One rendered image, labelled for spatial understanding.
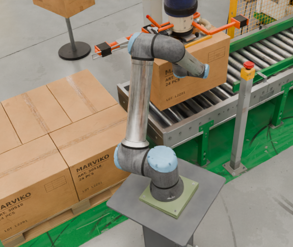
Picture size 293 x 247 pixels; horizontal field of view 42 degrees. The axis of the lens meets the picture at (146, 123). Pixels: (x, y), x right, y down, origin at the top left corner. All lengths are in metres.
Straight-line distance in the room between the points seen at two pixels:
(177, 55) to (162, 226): 0.88
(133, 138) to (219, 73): 1.15
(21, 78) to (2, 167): 1.95
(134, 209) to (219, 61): 1.30
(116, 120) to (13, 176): 0.84
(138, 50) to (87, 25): 3.50
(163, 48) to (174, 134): 1.05
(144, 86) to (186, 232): 0.77
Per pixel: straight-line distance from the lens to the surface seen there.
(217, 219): 3.00
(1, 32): 5.67
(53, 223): 3.08
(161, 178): 1.98
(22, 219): 2.88
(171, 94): 2.74
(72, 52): 4.79
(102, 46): 2.49
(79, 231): 3.01
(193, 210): 2.12
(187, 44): 2.70
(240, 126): 2.92
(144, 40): 1.90
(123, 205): 2.16
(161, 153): 1.97
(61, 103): 3.20
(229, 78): 3.32
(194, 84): 2.82
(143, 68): 1.92
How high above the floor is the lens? 2.50
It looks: 43 degrees down
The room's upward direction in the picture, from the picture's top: 5 degrees counter-clockwise
